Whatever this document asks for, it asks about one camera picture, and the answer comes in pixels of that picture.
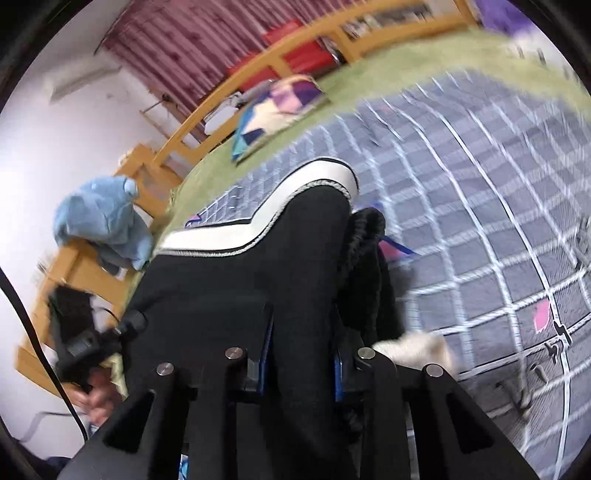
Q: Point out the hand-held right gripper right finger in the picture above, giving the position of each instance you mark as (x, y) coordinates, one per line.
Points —
(339, 378)

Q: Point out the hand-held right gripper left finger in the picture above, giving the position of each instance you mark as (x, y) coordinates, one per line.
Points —
(258, 364)

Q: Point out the black pants with white stripe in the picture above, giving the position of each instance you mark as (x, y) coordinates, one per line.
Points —
(277, 258)

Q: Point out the person's left hand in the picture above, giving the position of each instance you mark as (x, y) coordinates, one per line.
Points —
(99, 401)

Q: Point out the light blue plush toy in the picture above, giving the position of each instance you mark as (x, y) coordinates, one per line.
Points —
(101, 212)

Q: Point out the grey checked blanket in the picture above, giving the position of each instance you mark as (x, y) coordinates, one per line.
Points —
(461, 184)

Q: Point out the white cloth bundle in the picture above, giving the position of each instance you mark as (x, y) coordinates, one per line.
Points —
(224, 113)

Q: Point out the colourful geometric pillow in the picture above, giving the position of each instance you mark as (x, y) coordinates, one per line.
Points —
(277, 110)

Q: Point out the red chair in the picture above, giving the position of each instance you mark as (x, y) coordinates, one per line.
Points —
(249, 67)
(307, 53)

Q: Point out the green bedspread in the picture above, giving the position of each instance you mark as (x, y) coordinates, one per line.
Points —
(369, 69)

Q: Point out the pink patterned curtain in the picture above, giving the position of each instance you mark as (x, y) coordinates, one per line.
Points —
(184, 46)

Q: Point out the cluttered desk items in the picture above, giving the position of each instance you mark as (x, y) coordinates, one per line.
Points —
(388, 18)

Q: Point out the purple plush toy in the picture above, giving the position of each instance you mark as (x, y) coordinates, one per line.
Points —
(498, 14)

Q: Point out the wooden bed frame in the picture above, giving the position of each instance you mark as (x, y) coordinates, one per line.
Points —
(143, 159)

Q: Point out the white wall rack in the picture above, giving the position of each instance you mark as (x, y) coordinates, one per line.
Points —
(159, 108)

